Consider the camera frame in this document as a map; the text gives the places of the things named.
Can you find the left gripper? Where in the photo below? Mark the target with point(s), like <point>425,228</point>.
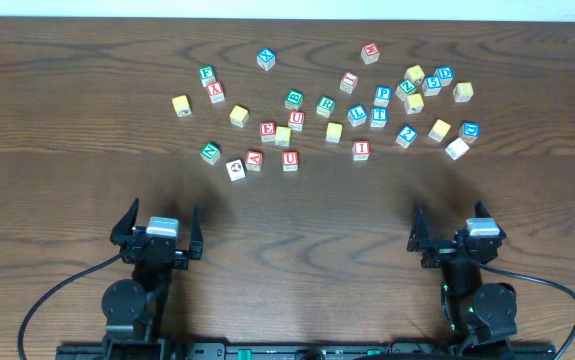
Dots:
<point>157,251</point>

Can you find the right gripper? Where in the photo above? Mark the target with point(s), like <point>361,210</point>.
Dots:
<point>453,248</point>

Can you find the green N block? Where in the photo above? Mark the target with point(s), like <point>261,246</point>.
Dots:
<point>210,153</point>

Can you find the red E block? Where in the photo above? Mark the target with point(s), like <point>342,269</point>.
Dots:
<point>267,131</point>

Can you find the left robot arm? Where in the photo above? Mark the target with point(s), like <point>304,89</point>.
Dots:
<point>134,307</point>

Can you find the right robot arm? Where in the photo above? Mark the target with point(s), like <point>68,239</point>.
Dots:
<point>479,313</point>

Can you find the white block right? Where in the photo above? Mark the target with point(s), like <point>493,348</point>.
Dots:
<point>456,149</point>

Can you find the blue D block lower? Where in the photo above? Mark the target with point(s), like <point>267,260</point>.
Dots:
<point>469,132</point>

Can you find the blue d block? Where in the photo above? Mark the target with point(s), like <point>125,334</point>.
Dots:
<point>445,75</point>
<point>469,132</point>

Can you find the blue 2 block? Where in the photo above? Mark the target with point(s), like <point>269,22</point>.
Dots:
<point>406,136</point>

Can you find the white soccer ball block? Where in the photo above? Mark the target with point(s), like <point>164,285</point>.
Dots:
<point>236,170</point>

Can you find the red I block lower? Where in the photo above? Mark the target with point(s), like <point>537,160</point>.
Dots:
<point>361,150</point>

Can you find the red i block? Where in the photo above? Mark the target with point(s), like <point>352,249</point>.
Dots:
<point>361,150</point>
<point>349,82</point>

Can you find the yellow block below Z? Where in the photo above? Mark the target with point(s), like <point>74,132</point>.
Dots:
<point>413,103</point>

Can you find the red A block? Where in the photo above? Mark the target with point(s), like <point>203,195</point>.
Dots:
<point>254,160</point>

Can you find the blue T block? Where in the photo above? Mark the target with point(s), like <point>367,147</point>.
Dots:
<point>379,117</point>

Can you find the yellow 8 block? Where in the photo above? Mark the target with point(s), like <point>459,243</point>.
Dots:
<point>463,92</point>

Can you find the yellow block far left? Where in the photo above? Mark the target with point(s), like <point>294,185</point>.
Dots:
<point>181,106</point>

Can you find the blue 5 block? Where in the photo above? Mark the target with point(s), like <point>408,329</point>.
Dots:
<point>431,86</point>

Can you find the green Z block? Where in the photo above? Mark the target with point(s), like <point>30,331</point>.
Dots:
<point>404,89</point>

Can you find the blue L block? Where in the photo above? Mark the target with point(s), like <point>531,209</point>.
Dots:
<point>357,115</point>

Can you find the blue P block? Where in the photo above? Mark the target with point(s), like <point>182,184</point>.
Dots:
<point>383,96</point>

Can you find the yellow O block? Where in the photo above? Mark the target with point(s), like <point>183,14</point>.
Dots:
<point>239,116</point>

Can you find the plain yellow block centre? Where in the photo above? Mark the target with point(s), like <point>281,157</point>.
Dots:
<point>334,132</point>

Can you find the blue D block upper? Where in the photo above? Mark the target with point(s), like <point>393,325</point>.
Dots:
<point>445,75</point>

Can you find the yellow block top right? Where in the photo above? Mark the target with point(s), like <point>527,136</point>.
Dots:
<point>415,74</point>

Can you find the red U block lower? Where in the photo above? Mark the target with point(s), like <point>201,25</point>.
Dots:
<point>290,161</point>

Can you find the red u block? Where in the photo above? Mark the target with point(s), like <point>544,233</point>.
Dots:
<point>290,161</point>
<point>296,120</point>

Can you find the red Y block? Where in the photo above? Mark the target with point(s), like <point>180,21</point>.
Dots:
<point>216,92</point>

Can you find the yellow block beside E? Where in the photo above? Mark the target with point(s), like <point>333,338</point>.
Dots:
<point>282,136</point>

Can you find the green F block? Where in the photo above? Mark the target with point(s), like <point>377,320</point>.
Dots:
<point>207,75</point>

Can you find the green R block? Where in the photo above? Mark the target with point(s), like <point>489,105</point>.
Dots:
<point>325,106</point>

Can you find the red I block upper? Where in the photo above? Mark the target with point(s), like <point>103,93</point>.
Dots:
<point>349,82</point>

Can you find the red U block upper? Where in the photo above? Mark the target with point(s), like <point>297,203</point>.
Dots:
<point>296,120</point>

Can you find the green B block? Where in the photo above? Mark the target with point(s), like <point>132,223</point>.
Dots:
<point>294,100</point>

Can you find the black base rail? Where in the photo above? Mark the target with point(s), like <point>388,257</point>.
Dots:
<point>220,351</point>

